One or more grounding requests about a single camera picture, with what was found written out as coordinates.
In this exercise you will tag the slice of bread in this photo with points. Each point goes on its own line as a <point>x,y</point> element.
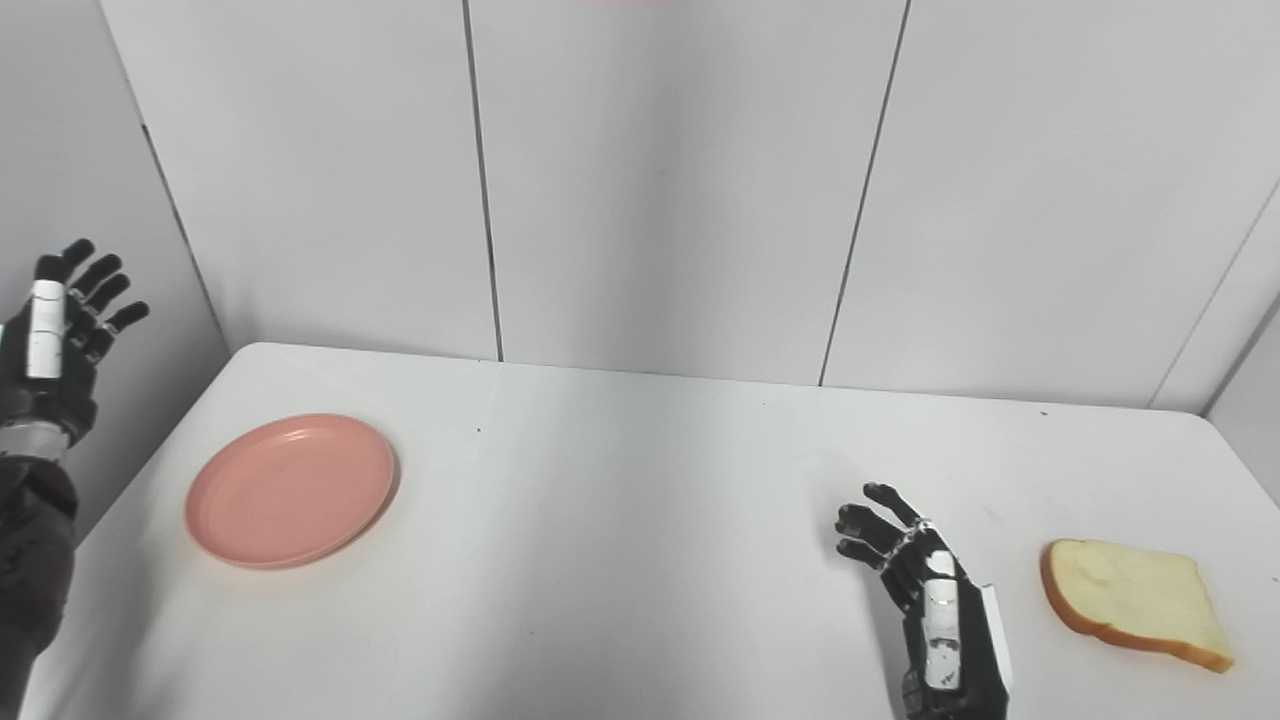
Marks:
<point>1135,600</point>

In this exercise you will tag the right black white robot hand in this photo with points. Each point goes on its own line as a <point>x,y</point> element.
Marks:
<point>935,620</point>

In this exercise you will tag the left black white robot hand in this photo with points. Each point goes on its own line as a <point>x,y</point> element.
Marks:
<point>50,350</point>

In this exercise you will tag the pink round plate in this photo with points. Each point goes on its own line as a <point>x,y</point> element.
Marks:
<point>290,491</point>

